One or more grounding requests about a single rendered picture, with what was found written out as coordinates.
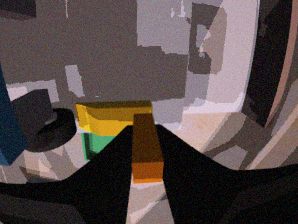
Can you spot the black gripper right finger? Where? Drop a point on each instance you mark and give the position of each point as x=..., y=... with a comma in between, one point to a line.
x=201, y=191

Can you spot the green tray floor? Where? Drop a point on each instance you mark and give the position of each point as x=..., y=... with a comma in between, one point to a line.
x=96, y=143

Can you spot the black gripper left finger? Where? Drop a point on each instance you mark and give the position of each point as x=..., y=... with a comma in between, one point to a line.
x=97, y=193

